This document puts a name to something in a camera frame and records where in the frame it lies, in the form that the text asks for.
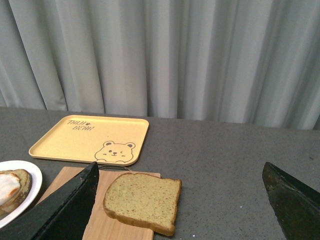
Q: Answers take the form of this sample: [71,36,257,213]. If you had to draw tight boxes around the metal board handle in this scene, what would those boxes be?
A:
[98,165,132,172]

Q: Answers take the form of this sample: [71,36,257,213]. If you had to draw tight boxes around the yellow bear tray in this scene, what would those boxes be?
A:
[28,115,149,166]

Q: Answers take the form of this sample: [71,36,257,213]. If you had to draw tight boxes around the bamboo cutting board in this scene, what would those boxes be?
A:
[37,166,154,240]

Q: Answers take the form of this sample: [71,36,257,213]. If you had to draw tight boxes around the white round plate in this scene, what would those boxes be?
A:
[0,160,43,228]

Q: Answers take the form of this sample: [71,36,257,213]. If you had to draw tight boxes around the bread slice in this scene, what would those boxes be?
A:
[104,173,182,237]
[0,169,32,216]

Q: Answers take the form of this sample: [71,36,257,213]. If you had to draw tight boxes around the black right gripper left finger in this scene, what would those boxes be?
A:
[0,162,100,240]

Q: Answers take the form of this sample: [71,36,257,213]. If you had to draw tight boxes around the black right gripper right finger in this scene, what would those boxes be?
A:
[262,162,320,240]

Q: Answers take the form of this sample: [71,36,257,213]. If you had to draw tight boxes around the grey curtain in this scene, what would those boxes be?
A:
[0,0,320,130]

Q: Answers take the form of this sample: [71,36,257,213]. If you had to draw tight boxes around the white egg filling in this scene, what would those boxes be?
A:
[0,172,21,205]

